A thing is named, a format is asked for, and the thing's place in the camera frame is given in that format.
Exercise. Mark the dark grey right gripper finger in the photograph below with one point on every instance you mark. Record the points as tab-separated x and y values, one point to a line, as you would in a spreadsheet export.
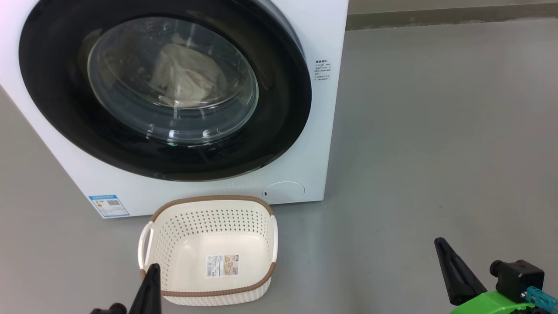
460	279

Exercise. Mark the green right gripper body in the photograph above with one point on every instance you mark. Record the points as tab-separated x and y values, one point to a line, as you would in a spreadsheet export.
492	305

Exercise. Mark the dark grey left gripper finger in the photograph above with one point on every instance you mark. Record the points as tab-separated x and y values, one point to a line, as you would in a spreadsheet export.
148	296

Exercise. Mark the cream garment with orange mark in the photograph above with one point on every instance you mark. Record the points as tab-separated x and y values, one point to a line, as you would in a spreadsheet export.
200	83

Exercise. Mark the black round glass washer door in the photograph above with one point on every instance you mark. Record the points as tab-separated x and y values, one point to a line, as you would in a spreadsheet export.
52	87

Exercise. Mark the white front-load washing machine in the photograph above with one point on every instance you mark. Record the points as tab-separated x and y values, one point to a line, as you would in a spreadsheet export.
318	131

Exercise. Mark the cream perforated laundry basket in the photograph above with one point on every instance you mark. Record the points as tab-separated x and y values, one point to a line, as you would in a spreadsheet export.
209	296

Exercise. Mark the printed basket label sticker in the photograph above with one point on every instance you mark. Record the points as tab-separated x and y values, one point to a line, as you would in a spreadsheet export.
222	266

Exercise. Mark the blue energy label sticker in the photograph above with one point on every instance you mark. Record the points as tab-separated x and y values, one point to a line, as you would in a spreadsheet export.
109	206

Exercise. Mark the round white filter cover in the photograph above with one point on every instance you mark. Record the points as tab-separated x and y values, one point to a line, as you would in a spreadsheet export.
284	192

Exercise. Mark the small printed text label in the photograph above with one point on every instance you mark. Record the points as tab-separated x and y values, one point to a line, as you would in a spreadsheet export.
323	70

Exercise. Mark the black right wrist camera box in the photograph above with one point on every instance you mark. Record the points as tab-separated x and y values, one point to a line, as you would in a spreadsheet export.
518	277

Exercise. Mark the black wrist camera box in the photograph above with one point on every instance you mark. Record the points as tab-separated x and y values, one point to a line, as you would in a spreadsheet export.
518	277
109	309

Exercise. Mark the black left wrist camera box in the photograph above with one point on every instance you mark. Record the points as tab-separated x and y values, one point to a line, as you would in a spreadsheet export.
109	309

